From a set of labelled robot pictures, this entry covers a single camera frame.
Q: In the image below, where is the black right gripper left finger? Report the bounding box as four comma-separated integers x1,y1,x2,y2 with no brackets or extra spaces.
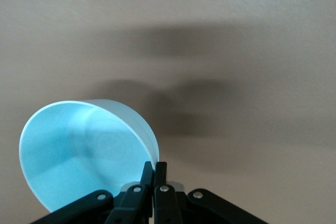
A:
31,161,154,224

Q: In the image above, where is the blue bowl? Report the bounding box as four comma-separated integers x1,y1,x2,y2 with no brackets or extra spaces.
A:
18,99,161,213

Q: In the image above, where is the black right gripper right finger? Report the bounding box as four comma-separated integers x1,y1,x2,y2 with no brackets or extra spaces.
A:
153,161,269,224

